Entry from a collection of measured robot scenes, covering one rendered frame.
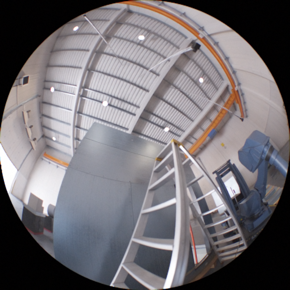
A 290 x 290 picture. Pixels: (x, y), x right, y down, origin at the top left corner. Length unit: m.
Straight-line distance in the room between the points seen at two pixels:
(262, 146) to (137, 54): 6.84
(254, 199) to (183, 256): 1.63
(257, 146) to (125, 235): 1.62
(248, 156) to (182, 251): 1.14
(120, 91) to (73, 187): 6.37
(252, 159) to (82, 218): 1.88
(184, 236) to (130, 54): 7.03
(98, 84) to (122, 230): 7.20
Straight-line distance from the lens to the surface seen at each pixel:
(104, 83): 6.87
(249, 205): 1.91
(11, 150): 10.08
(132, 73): 6.57
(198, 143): 9.28
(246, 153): 1.30
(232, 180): 7.15
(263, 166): 1.68
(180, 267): 0.46
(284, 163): 1.26
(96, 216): 0.97
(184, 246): 0.44
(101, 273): 1.17
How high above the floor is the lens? 1.60
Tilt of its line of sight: 48 degrees up
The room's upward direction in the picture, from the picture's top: 11 degrees counter-clockwise
